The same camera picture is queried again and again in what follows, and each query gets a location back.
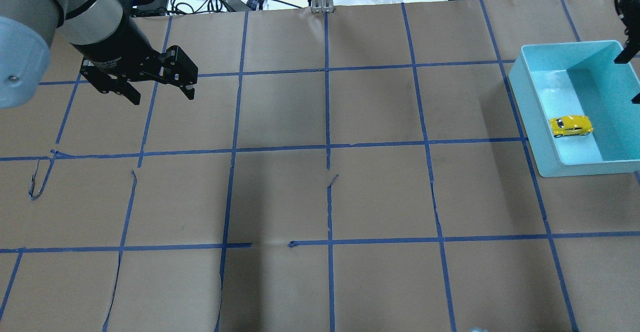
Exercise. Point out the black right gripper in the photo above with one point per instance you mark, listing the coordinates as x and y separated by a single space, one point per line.
628 53

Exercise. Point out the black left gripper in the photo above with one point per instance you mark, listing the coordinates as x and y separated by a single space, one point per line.
114 42

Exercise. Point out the yellow beetle toy car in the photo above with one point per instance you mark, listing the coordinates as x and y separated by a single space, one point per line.
571 125

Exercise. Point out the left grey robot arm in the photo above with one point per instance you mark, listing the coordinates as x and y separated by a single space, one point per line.
115 51

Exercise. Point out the light blue plastic bin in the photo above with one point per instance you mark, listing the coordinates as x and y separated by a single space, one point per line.
553 80

